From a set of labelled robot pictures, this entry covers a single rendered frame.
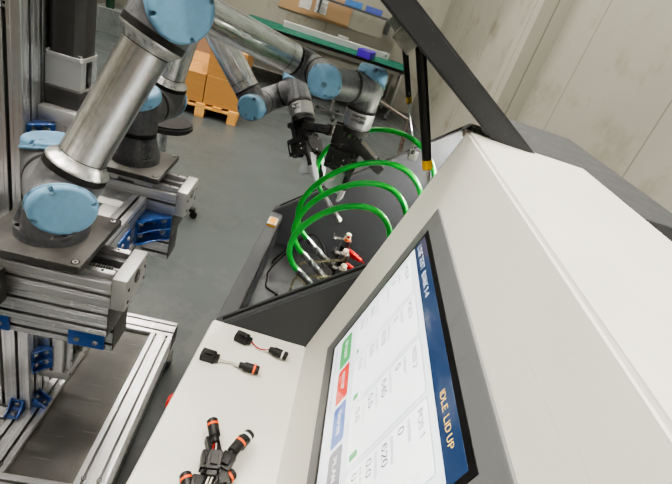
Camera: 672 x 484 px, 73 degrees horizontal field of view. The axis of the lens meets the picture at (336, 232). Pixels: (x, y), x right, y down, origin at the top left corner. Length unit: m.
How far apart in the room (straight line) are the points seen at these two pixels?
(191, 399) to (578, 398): 0.71
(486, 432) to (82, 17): 1.16
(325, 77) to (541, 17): 3.97
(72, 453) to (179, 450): 0.96
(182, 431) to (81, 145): 0.53
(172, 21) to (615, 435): 0.80
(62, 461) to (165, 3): 1.40
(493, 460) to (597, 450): 0.08
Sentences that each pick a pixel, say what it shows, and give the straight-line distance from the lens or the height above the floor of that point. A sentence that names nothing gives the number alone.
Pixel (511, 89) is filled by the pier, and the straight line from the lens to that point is 4.93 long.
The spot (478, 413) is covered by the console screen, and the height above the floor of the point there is 1.43.
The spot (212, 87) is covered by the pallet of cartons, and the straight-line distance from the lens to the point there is 5.47.
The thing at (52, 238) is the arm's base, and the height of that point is 1.06.
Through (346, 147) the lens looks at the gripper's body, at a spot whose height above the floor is 1.35.
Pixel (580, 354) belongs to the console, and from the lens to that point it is 0.37.
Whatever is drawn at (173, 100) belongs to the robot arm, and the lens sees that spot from 1.62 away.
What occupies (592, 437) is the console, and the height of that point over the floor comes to 1.51.
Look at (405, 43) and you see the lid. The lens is 0.82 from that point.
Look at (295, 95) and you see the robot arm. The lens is 1.44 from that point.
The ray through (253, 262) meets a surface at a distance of 1.34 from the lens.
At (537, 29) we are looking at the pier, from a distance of 4.91.
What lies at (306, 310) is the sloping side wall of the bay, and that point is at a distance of 1.01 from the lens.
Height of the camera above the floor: 1.69
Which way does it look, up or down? 27 degrees down
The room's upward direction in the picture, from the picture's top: 19 degrees clockwise
